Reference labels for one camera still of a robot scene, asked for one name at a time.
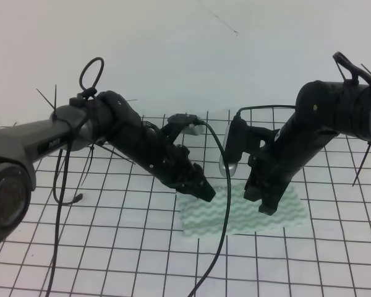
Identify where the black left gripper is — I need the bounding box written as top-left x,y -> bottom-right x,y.
132,123 -> 216,202

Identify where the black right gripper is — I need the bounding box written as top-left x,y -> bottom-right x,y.
244,129 -> 325,215

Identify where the green wavy striped towel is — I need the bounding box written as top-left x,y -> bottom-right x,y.
176,181 -> 310,238

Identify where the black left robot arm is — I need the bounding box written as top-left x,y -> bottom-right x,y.
0,87 -> 215,242

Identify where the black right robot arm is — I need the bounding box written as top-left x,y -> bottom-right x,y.
244,52 -> 371,215

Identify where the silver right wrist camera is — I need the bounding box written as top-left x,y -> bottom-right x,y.
219,116 -> 248,177

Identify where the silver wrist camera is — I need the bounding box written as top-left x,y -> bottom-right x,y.
219,116 -> 248,177
168,113 -> 205,136

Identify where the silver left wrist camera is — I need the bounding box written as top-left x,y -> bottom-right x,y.
168,113 -> 205,136

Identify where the black left camera cable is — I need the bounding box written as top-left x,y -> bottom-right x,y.
187,119 -> 232,297

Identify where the black camera cable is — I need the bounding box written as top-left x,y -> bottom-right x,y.
187,119 -> 232,297
233,104 -> 297,120

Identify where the black right camera cable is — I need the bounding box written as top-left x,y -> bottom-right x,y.
233,104 -> 297,120

